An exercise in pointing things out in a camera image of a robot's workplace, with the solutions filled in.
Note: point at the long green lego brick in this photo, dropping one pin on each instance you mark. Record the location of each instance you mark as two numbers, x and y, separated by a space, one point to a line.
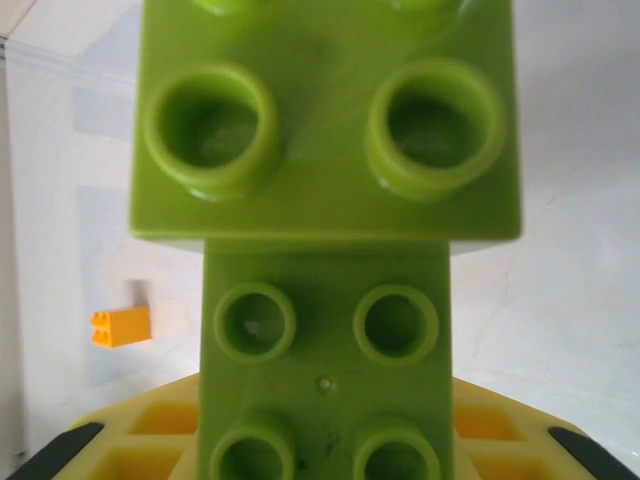
325 360

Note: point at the small green lego brick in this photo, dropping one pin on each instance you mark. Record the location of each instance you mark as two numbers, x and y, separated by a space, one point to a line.
325 100

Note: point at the small orange lego brick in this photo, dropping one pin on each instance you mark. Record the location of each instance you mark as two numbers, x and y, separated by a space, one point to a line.
125 326

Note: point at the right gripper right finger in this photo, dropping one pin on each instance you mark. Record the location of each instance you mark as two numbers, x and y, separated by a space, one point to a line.
500 440

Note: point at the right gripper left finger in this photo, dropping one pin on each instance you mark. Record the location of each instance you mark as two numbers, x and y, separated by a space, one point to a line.
150 440

